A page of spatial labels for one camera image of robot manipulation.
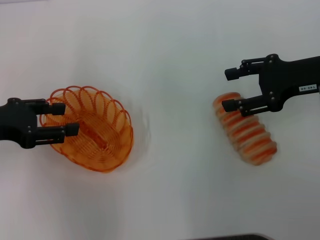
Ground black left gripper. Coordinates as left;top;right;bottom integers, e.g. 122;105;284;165
0;98;81;150

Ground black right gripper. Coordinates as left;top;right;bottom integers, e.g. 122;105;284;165
221;53;320;118

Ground orange wire basket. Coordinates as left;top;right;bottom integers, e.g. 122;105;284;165
39;85;134;173

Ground orange striped bread loaf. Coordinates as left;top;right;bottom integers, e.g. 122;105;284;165
212;91;279;167

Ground dark rounded robot base edge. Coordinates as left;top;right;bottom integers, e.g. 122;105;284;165
192;232;272;240

